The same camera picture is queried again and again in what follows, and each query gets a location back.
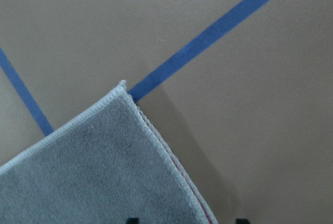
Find pink towel with grey hem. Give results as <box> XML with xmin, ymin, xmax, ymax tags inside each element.
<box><xmin>1</xmin><ymin>81</ymin><xmax>217</xmax><ymax>223</ymax></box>

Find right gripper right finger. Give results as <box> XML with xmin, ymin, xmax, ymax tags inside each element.
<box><xmin>235</xmin><ymin>218</ymin><xmax>249</xmax><ymax>224</ymax></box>

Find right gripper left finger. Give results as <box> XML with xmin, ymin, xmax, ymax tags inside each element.
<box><xmin>126</xmin><ymin>217</ymin><xmax>139</xmax><ymax>224</ymax></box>

